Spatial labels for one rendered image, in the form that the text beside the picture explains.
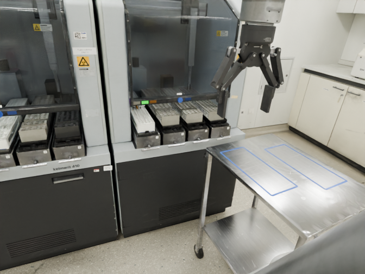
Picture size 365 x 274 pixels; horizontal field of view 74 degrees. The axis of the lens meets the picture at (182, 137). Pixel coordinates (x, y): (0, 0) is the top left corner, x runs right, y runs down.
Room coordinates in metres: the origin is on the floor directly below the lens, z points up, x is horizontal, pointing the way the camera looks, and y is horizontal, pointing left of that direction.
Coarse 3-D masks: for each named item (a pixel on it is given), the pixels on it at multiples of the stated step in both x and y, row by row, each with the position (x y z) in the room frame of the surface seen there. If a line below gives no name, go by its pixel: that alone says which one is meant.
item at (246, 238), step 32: (224, 160) 0.94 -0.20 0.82; (256, 160) 0.96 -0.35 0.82; (288, 160) 0.97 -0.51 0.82; (256, 192) 0.73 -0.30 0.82; (288, 192) 0.74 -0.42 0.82; (320, 192) 0.75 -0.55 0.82; (352, 192) 0.76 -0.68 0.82; (224, 224) 1.07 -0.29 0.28; (256, 224) 1.08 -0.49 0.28; (288, 224) 0.59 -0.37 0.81; (320, 224) 0.58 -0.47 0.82; (224, 256) 0.85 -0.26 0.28; (256, 256) 0.86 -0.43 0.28
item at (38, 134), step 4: (32, 128) 1.04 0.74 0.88; (36, 128) 1.05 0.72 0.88; (40, 128) 1.06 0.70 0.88; (44, 128) 1.05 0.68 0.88; (20, 132) 1.01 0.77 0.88; (24, 132) 1.01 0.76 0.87; (28, 132) 1.02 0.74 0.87; (32, 132) 1.03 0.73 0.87; (36, 132) 1.03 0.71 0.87; (40, 132) 1.04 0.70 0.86; (44, 132) 1.05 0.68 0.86; (20, 136) 1.01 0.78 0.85; (24, 136) 1.01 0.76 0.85; (28, 136) 1.02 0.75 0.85; (32, 136) 1.03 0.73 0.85; (36, 136) 1.03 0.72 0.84; (40, 136) 1.04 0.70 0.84; (44, 136) 1.05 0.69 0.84; (24, 140) 1.01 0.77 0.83; (28, 140) 1.02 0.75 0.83; (32, 140) 1.02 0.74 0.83; (36, 140) 1.03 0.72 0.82
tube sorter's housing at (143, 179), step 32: (96, 0) 1.24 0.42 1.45; (96, 32) 1.51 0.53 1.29; (128, 64) 1.97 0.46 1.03; (128, 96) 1.22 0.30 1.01; (128, 128) 1.22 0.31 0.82; (128, 160) 1.12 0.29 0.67; (160, 160) 1.20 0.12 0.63; (192, 160) 1.28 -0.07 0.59; (128, 192) 1.12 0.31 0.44; (160, 192) 1.20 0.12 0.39; (192, 192) 1.28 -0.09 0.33; (224, 192) 1.38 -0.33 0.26; (128, 224) 1.12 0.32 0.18; (160, 224) 1.20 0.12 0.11
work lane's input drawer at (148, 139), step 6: (132, 126) 1.29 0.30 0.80; (132, 132) 1.26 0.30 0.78; (144, 132) 1.19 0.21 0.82; (150, 132) 1.20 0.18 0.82; (156, 132) 1.20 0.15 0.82; (138, 138) 1.15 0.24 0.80; (144, 138) 1.16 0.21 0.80; (150, 138) 1.17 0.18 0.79; (156, 138) 1.19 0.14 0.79; (138, 144) 1.15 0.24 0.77; (144, 144) 1.16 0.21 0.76; (150, 144) 1.17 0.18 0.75; (156, 144) 1.19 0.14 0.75; (144, 150) 1.12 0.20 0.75
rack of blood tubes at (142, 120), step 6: (144, 108) 1.44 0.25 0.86; (132, 114) 1.33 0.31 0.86; (138, 114) 1.34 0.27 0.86; (144, 114) 1.34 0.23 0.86; (132, 120) 1.34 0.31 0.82; (138, 120) 1.25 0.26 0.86; (144, 120) 1.26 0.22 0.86; (150, 120) 1.26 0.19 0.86; (138, 126) 1.19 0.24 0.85; (144, 126) 1.20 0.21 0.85; (150, 126) 1.21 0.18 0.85; (138, 132) 1.19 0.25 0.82
